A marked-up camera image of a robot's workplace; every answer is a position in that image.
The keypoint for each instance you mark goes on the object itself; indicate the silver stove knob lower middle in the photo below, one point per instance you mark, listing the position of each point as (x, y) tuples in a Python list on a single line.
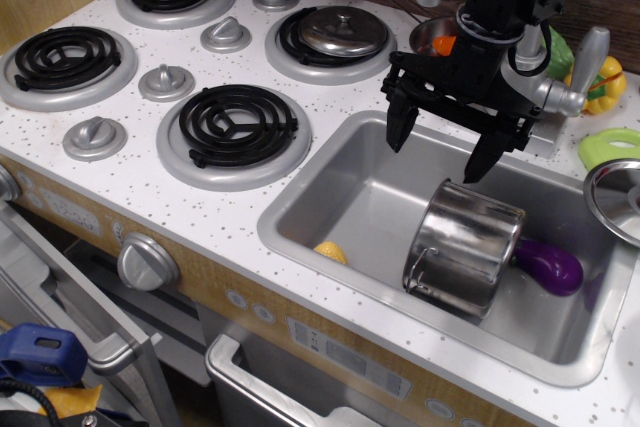
[(166, 84)]

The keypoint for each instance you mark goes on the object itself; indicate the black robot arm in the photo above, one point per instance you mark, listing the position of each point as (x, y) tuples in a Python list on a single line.
[(478, 84)]

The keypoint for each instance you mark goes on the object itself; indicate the yellow toy bell pepper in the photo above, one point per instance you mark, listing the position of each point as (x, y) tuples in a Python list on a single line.
[(607, 89)]

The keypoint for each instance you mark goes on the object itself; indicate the stainless steel pot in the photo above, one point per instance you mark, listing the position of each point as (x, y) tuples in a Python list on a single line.
[(461, 248)]

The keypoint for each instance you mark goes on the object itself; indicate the grey sink basin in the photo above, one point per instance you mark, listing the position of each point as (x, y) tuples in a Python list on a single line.
[(515, 266)]

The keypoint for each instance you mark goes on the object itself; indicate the silver toy faucet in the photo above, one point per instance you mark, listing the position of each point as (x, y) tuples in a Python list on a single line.
[(540, 92)]

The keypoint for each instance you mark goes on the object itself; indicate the black coil burner far left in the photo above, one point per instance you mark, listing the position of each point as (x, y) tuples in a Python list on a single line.
[(65, 58)]

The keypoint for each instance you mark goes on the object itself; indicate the silver dial at left edge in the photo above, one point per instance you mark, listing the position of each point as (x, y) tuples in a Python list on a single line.
[(9, 188)]

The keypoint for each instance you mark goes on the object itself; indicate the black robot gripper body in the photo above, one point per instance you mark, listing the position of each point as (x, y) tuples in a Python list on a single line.
[(468, 87)]

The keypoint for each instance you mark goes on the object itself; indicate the large silver oven dial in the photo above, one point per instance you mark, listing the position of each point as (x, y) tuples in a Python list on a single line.
[(144, 265)]

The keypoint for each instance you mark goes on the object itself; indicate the yellow toy corn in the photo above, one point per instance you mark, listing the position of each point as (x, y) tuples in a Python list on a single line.
[(333, 251)]

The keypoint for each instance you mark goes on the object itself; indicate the black coil burner front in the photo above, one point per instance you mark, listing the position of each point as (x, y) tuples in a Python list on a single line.
[(236, 126)]

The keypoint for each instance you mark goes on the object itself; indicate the green toy vegetable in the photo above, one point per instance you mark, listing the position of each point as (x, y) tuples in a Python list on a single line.
[(562, 57)]

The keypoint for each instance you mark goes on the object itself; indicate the small steel saucepan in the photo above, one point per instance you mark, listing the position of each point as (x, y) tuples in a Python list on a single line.
[(426, 30)]

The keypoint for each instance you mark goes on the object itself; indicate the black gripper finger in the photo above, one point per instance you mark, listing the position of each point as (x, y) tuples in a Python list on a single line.
[(487, 152), (401, 116)]

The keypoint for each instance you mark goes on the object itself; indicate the purple toy eggplant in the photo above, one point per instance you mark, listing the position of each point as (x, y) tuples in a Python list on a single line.
[(554, 269)]

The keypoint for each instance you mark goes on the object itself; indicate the steel pot lid on burner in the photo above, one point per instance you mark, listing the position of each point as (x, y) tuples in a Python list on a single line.
[(343, 31)]

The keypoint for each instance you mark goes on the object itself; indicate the silver stove knob upper middle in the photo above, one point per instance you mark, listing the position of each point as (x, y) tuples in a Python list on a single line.
[(225, 37)]

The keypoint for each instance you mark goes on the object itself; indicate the silver faucet lever handle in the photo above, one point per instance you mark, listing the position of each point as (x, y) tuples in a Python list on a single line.
[(589, 58)]

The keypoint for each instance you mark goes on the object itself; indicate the black coil burner back right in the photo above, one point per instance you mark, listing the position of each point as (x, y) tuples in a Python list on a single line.
[(292, 44)]

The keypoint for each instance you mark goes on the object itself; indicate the silver oven door handle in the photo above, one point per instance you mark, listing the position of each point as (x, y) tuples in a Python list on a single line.
[(41, 285)]

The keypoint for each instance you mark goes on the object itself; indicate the steel bowl at right edge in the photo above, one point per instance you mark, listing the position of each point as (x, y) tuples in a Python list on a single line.
[(611, 192)]

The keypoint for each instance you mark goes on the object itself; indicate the silver stove knob bottom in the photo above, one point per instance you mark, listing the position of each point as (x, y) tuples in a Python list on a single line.
[(94, 139)]

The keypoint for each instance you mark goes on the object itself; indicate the yellow cloth piece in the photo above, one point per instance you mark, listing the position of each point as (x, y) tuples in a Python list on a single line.
[(71, 401)]

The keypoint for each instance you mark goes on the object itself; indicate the silver dishwasher door handle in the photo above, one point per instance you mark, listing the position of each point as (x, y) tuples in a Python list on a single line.
[(279, 409)]

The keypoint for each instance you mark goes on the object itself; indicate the orange toy carrot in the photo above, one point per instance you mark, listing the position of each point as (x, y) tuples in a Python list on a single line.
[(443, 45)]

